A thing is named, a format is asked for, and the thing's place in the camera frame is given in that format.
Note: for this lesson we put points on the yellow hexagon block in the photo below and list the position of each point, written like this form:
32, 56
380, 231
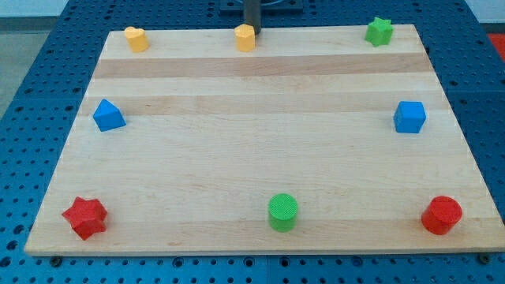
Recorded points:
245, 37

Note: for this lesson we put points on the green star block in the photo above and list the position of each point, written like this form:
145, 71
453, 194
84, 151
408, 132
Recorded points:
379, 32

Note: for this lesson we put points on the red star block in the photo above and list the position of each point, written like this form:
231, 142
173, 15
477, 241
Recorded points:
86, 217

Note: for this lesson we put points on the wooden board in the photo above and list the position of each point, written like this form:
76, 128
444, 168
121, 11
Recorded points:
212, 134

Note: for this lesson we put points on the green cylinder block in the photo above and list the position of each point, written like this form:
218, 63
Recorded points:
282, 212

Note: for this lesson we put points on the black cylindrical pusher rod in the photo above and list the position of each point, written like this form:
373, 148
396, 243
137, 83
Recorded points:
252, 14

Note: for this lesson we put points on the blue triangle block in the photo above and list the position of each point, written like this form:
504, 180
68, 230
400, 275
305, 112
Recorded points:
107, 116

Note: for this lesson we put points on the yellow heart block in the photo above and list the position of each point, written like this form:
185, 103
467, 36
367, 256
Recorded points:
137, 39

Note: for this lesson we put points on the blue cube block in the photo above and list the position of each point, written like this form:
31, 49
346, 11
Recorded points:
409, 117

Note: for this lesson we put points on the red cylinder block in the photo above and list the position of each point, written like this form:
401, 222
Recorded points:
441, 215

